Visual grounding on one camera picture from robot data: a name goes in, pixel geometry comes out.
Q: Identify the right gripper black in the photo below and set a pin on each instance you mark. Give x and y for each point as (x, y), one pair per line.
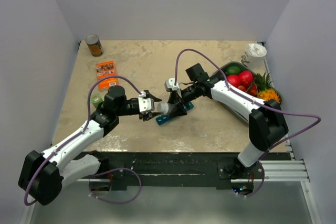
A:
(175, 98)

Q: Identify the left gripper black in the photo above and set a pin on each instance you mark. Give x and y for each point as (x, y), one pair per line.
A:
(148, 115)

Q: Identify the teal weekly pill organizer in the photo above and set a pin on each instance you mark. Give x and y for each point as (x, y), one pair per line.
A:
(162, 119)

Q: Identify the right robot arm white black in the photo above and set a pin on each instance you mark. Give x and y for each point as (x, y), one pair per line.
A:
(266, 122)

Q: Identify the tin food can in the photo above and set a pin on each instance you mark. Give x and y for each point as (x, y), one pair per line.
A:
(94, 45)

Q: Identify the small pineapple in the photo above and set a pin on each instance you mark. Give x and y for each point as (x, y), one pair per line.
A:
(265, 90)

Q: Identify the aluminium rail frame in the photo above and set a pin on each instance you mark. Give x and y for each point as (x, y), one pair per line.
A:
(280, 168)

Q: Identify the orange snack box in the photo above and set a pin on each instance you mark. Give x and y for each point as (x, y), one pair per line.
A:
(106, 69)

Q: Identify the white vitamin pill bottle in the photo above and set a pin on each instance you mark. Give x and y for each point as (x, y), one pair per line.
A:
(165, 108)

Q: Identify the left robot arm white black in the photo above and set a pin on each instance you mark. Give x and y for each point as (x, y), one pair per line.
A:
(45, 174)

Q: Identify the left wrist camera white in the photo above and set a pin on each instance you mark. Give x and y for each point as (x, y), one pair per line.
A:
(146, 104)

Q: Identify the red apple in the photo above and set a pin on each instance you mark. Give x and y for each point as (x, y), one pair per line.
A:
(246, 78)
(234, 80)

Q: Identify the green tape roll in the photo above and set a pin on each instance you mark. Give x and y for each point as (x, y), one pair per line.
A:
(96, 100)

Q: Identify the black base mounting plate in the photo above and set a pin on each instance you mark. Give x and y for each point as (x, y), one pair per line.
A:
(162, 169)

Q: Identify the white paper cup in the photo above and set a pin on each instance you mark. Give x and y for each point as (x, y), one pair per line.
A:
(254, 55)

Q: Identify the strawberry pile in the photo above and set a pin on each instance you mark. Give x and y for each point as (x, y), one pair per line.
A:
(251, 89)

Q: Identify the green lime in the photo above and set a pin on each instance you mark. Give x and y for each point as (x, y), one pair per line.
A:
(233, 70)

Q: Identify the grey fruit tray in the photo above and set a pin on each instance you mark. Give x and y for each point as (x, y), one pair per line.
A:
(232, 101)

